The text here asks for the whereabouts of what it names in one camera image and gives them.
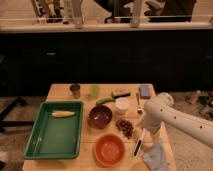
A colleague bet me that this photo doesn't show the black white dish brush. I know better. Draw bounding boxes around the black white dish brush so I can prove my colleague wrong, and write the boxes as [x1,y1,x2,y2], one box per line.
[133,129,146,157]

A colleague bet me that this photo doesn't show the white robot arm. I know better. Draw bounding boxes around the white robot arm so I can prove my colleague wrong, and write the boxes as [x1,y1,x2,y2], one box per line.
[143,93,213,149]

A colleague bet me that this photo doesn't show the orange red bowl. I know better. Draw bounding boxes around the orange red bowl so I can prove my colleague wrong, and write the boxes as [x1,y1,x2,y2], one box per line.
[93,134,125,167]

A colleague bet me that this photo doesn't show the dark maroon bowl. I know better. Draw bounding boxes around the dark maroon bowl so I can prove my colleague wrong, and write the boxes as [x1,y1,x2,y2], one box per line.
[88,105,112,129]

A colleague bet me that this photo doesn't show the grey blue cloth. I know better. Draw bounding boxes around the grey blue cloth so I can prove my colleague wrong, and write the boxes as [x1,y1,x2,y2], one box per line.
[142,140,168,171]

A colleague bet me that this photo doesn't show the white cup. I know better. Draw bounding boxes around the white cup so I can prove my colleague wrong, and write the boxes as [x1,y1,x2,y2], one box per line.
[115,97,130,116]

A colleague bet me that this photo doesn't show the blue sponge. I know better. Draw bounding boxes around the blue sponge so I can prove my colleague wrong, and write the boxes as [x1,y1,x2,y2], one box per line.
[139,85,151,99]

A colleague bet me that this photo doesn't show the black tan eraser block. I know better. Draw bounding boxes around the black tan eraser block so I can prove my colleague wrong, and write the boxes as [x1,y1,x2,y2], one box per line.
[111,90,131,99]

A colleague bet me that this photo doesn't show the green cucumber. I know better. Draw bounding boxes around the green cucumber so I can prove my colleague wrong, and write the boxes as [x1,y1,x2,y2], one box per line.
[96,98,115,105]

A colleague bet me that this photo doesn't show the green translucent cup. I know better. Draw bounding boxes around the green translucent cup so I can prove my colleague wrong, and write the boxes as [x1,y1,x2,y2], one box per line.
[89,85,100,99]

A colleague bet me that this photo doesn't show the dark metal cup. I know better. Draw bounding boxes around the dark metal cup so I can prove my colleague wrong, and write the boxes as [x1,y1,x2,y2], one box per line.
[69,84,80,99]

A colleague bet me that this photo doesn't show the yellow corn cob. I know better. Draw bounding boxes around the yellow corn cob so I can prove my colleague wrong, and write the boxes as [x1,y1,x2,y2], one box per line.
[52,111,75,118]

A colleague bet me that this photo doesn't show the green plastic tray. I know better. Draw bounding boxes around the green plastic tray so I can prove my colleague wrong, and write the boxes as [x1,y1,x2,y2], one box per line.
[24,101,83,160]

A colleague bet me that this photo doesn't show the black office chair base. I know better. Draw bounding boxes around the black office chair base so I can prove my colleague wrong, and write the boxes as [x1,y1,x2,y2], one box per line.
[0,96,35,134]

